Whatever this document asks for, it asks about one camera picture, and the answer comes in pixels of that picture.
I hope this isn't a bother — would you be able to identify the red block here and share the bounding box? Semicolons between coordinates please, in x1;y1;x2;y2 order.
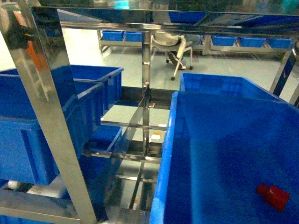
256;183;291;212

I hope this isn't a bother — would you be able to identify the blue bin right shelf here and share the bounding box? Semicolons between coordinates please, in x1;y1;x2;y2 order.
150;91;299;224

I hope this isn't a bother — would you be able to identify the blue bin shelf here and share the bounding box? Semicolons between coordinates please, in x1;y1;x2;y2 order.
0;79;105;186
150;91;299;224

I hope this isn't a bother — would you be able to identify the blue bin left shelf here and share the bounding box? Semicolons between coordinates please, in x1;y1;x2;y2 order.
0;79;105;186

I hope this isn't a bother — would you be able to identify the near steel shelf rack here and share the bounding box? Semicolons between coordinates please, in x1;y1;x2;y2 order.
0;0;299;224

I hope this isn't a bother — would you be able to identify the blue bin behind right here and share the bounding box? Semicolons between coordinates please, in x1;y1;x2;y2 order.
179;73;282;101

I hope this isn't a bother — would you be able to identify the blue bin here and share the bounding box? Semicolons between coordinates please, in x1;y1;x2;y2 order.
179;73;282;101
0;65;123;120

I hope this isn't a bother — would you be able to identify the blue bin behind left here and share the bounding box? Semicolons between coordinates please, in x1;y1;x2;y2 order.
0;65;123;120

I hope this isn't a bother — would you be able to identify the white office chair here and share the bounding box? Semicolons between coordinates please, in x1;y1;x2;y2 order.
151;33;193;81

